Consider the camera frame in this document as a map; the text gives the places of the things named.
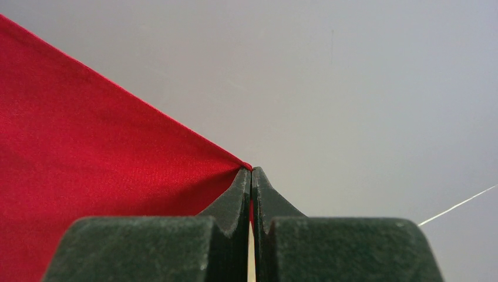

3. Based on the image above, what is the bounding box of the red cloth napkin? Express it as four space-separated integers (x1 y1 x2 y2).
1 16 250 281

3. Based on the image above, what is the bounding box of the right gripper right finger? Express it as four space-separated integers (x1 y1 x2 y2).
251 167 443 281

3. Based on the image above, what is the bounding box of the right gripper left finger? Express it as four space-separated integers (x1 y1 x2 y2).
42 169 251 281

